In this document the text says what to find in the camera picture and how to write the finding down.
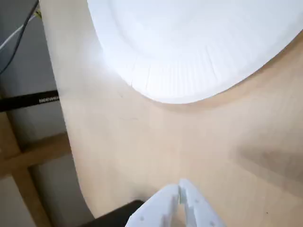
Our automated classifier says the dark thin cable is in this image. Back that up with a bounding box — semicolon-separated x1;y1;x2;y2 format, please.
0;0;40;74

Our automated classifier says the white paper plate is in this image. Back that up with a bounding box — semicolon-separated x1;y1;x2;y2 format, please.
87;0;303;105

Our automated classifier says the light wooden frame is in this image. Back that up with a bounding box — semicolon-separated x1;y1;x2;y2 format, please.
0;113;74;227

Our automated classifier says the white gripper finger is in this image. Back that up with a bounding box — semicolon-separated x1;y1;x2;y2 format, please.
125;183;181;227
178;178;225;227

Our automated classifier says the white thin cable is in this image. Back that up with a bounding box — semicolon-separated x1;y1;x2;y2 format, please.
0;22;27;51

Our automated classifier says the black NEEWER stand leg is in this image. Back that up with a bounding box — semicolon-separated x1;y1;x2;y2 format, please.
0;90;60;112

